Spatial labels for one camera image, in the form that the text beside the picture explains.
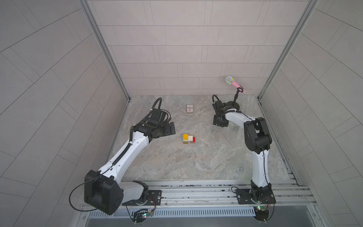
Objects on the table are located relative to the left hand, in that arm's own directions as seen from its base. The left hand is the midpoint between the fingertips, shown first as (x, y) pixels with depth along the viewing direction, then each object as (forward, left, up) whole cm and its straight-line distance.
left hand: (170, 128), depth 81 cm
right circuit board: (-38, -47, -16) cm, 63 cm away
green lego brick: (-2, -9, -14) cm, 17 cm away
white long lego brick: (-2, -12, -9) cm, 15 cm away
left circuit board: (-39, +13, -18) cm, 45 cm away
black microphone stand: (+29, -47, -11) cm, 56 cm away
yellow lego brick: (-1, -9, -8) cm, 12 cm away
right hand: (+16, -33, -15) cm, 39 cm away
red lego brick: (-1, -14, -12) cm, 19 cm away
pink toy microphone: (+30, -38, +12) cm, 50 cm away
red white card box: (+26, -12, -13) cm, 31 cm away
